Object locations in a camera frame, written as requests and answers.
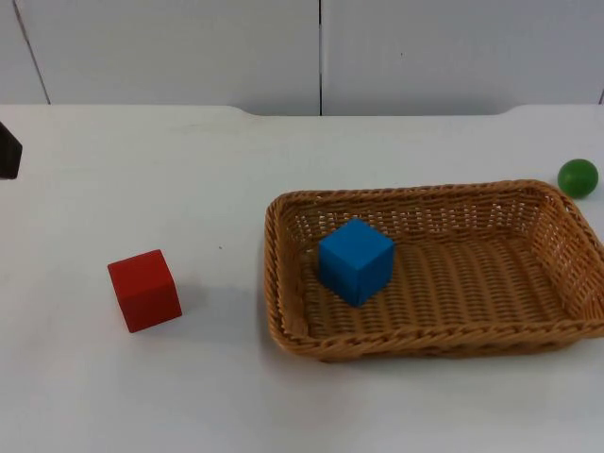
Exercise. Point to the green ball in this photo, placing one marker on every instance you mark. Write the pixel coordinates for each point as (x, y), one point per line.
(577, 177)

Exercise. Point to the red cube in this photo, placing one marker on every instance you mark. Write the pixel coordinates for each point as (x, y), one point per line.
(144, 290)

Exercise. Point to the pale brown wicker basket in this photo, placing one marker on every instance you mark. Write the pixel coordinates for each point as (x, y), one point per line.
(462, 292)

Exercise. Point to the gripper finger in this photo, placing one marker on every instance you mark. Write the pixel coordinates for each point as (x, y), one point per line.
(9, 156)

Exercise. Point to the blue cube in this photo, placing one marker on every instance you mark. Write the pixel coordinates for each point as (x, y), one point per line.
(354, 262)

